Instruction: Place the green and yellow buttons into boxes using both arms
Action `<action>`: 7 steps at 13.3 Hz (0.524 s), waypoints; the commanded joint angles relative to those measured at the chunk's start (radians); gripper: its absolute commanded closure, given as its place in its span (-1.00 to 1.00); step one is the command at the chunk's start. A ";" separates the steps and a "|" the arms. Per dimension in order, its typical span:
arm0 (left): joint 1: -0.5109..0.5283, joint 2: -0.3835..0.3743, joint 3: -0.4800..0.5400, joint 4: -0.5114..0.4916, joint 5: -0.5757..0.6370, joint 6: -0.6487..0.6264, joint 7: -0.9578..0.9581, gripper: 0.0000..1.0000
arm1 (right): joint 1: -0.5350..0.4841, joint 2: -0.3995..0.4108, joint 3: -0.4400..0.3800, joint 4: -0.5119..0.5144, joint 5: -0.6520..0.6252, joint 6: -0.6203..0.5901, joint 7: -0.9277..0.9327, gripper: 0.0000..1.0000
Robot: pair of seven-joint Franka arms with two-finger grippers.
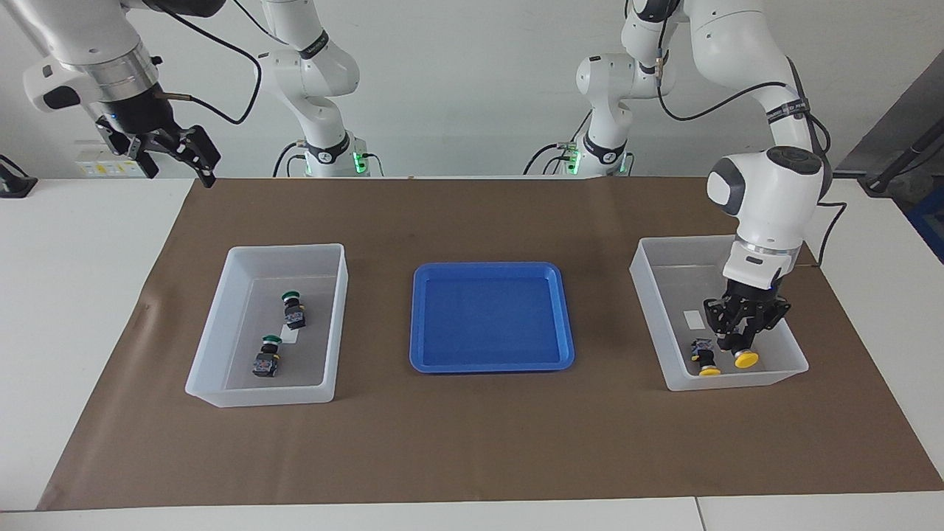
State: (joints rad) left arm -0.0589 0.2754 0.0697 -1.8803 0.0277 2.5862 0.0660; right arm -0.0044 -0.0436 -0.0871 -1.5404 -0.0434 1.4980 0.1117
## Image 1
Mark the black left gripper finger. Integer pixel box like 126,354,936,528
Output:
704,299,738,351
743,302,792,347

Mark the yellow push button switch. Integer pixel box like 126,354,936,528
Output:
730,336,760,370
690,338,722,378

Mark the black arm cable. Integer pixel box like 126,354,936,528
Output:
653,0,847,268
157,0,263,125

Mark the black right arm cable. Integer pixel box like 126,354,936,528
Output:
157,0,263,125

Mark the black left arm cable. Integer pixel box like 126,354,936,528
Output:
653,0,847,268

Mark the black base cable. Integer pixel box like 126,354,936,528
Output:
272,142,308,178
523,142,585,176

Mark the black clamp base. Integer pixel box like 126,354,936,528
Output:
0,153,38,198

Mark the translucent white plastic box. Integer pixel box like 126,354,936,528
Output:
629,235,810,392
184,243,349,408

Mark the brown paper mat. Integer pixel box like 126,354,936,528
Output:
37,176,944,511

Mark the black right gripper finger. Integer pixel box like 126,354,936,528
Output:
176,125,223,189
95,119,160,180

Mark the green push button switch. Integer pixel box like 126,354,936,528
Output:
252,335,283,378
281,291,308,330

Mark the blue crate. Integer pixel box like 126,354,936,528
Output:
906,195,944,263

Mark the blue plastic tray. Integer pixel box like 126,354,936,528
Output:
409,261,575,375

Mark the white wall power strip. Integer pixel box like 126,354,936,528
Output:
74,140,148,179

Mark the black stand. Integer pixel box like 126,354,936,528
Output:
859,122,944,194

